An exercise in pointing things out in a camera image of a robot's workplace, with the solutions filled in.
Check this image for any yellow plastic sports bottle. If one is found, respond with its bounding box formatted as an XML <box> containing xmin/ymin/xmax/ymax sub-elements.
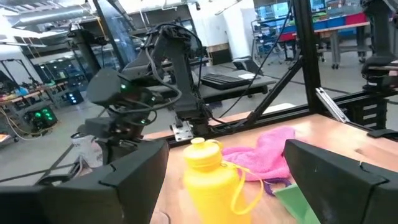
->
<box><xmin>182</xmin><ymin>137</ymin><xmax>265</xmax><ymax>224</ymax></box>

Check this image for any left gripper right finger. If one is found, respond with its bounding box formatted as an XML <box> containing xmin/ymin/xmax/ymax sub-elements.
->
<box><xmin>284</xmin><ymin>138</ymin><xmax>398</xmax><ymax>224</ymax></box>

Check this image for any black keyboard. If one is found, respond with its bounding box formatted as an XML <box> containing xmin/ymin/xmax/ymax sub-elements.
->
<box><xmin>200</xmin><ymin>72</ymin><xmax>253</xmax><ymax>91</ymax></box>

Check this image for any purple coil wrist ring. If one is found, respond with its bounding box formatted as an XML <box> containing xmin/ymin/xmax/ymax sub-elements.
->
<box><xmin>263</xmin><ymin>177</ymin><xmax>292</xmax><ymax>197</ymax></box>

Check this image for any device with blue lights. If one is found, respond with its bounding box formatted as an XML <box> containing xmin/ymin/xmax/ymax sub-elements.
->
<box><xmin>65</xmin><ymin>89</ymin><xmax>85</xmax><ymax>106</ymax></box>

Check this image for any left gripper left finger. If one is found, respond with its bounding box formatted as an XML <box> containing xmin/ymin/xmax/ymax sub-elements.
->
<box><xmin>0</xmin><ymin>139</ymin><xmax>170</xmax><ymax>224</ymax></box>

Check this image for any pink terry towel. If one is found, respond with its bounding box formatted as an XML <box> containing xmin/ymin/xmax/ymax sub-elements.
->
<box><xmin>221</xmin><ymin>125</ymin><xmax>296</xmax><ymax>182</ymax></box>

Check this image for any black rolling desk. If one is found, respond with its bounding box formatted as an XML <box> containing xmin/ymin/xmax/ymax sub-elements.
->
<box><xmin>149</xmin><ymin>68</ymin><xmax>278</xmax><ymax>105</ymax></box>

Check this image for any silver aluminium bracket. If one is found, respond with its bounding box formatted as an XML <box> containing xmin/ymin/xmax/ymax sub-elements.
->
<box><xmin>315</xmin><ymin>86</ymin><xmax>351</xmax><ymax>124</ymax></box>

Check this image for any light green microfibre cloth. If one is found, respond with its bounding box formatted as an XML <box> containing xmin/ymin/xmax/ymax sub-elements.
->
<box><xmin>273</xmin><ymin>182</ymin><xmax>321</xmax><ymax>224</ymax></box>

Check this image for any background table with bins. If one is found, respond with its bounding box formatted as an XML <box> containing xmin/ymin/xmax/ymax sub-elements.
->
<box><xmin>278</xmin><ymin>12</ymin><xmax>373</xmax><ymax>71</ymax></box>

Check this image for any computer with green lights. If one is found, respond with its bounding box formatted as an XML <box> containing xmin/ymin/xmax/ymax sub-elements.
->
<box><xmin>24</xmin><ymin>106</ymin><xmax>59</xmax><ymax>131</ymax></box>

